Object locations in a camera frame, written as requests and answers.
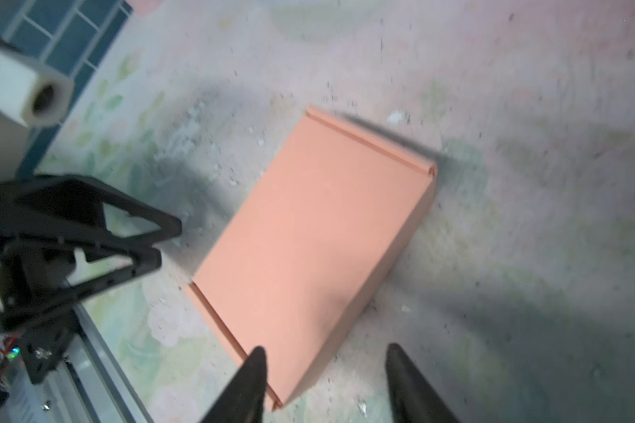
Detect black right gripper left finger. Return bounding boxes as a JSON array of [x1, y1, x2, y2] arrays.
[[201, 347, 268, 423]]

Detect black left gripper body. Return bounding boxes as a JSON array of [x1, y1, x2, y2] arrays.
[[0, 251, 79, 385]]

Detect pink cardboard box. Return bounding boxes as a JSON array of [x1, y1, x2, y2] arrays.
[[187, 107, 437, 411]]

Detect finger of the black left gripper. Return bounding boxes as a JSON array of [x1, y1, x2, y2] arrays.
[[0, 174, 183, 251], [0, 247, 162, 333]]

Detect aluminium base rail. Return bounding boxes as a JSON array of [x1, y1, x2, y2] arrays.
[[6, 306, 153, 422]]

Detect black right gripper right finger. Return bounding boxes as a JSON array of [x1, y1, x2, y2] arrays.
[[385, 343, 458, 423]]

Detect pink pencil cup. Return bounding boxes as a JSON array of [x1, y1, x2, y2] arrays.
[[125, 0, 164, 15]]

